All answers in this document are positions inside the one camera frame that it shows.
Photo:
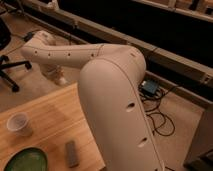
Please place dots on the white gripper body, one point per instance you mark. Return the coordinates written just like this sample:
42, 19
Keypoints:
53, 73

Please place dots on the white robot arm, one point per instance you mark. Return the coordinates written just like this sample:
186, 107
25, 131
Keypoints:
108, 91

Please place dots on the grey rectangular sponge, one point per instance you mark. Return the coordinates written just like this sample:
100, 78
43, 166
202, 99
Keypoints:
71, 154

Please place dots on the green ceramic bowl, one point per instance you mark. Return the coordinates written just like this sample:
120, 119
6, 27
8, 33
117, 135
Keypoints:
28, 159

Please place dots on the small device on floor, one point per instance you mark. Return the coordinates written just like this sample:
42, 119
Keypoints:
28, 36

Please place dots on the black office chair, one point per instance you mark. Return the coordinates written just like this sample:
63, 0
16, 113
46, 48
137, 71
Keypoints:
5, 38

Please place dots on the blue power adapter box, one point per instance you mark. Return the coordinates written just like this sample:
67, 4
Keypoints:
149, 87

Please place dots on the dark cabinet at right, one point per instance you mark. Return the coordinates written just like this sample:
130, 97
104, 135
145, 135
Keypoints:
200, 153

